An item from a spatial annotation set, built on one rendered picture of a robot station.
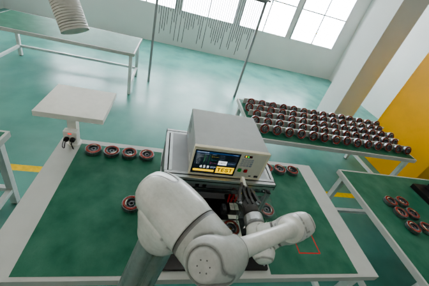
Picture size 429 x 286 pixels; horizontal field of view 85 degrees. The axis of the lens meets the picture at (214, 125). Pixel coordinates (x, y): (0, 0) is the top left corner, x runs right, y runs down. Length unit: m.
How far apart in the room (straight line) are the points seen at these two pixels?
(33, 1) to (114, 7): 1.97
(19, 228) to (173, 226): 1.19
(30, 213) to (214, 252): 1.33
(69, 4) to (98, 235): 1.32
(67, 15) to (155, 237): 1.40
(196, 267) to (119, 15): 7.25
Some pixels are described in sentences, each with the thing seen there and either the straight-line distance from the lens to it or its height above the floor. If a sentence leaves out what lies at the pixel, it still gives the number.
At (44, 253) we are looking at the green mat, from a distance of 1.55.
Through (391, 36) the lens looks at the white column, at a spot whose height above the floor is 1.94.
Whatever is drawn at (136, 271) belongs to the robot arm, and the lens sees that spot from 0.76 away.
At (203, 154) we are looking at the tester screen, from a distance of 1.26.
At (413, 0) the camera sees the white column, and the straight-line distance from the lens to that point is 4.95.
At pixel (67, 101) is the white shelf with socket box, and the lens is 1.71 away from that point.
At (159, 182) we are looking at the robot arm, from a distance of 0.61.
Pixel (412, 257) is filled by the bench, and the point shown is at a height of 0.75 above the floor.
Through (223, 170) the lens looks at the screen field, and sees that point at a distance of 1.36.
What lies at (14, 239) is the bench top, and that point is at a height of 0.75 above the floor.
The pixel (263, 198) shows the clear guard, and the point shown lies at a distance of 1.47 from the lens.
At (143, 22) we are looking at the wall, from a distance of 7.44.
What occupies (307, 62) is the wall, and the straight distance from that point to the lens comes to 8.68.
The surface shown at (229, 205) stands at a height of 0.92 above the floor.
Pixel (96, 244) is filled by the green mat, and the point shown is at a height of 0.75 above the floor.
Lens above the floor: 2.07
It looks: 32 degrees down
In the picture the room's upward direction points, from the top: 17 degrees clockwise
